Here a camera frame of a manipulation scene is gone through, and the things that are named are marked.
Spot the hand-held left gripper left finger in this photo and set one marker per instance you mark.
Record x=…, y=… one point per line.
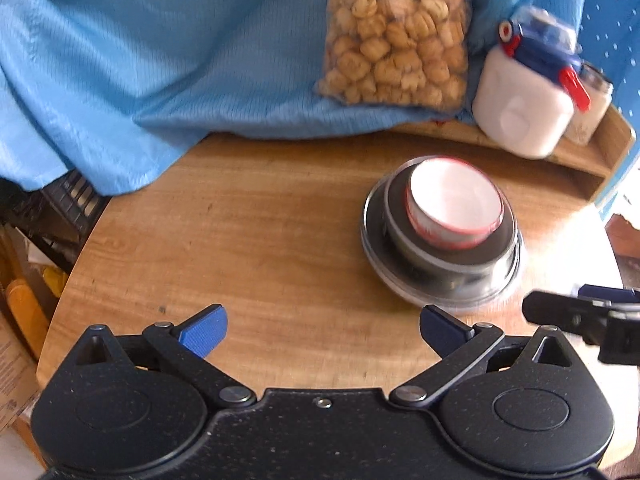
x=205, y=331

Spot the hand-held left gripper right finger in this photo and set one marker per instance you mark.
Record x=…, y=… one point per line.
x=440, y=331

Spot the printed cardboard box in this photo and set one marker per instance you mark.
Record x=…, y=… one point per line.
x=12, y=375

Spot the large steel plate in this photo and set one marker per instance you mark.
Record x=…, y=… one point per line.
x=400, y=291

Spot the steel bowl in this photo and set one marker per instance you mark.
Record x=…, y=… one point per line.
x=450, y=261

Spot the blue dotted curtain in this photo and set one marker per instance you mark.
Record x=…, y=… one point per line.
x=610, y=20

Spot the white bowl with red rim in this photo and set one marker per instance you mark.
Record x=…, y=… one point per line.
x=440, y=241
x=450, y=195

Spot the wooden shelf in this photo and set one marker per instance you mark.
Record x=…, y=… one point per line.
x=575, y=161

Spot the blue cloth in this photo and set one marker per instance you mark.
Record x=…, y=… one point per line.
x=150, y=60

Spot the clear bag of biscuits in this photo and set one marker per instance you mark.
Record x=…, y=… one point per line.
x=395, y=40

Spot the black plastic crate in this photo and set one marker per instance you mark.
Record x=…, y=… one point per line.
x=60, y=210

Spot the white jug with blue lid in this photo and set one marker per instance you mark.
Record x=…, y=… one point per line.
x=520, y=110

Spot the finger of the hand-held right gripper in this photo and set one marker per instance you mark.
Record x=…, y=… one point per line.
x=560, y=312
x=612, y=294

